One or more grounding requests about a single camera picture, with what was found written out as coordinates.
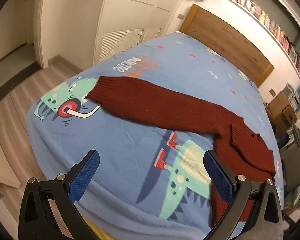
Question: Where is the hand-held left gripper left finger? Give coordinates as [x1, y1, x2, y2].
[18, 149, 100, 240]

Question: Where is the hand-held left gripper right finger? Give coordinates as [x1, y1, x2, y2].
[204, 150, 283, 240]

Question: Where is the dark red knit sweater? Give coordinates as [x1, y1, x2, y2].
[86, 76, 276, 227]

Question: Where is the bed with blue dinosaur sheet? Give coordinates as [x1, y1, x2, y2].
[26, 31, 285, 240]

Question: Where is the cardboard box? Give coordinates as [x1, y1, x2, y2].
[267, 91, 297, 130]

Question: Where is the wooden headboard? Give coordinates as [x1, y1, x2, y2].
[179, 4, 275, 88]

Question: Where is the row of books on shelf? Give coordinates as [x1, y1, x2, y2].
[212, 0, 300, 79]

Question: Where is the white wardrobe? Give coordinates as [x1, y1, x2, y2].
[40, 0, 185, 64]

